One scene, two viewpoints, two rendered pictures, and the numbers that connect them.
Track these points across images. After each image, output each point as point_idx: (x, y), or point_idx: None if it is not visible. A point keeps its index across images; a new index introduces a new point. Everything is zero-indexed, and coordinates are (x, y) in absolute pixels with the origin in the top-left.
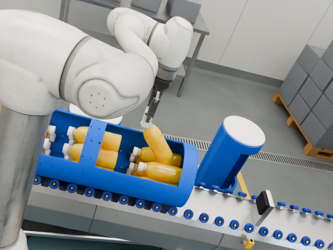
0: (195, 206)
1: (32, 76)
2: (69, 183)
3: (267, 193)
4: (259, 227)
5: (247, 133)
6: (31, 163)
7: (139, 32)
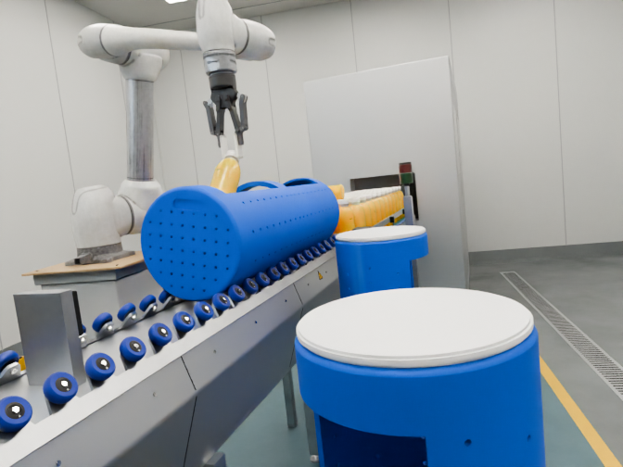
0: (165, 323)
1: None
2: None
3: (57, 289)
4: (24, 384)
5: (378, 317)
6: (126, 113)
7: None
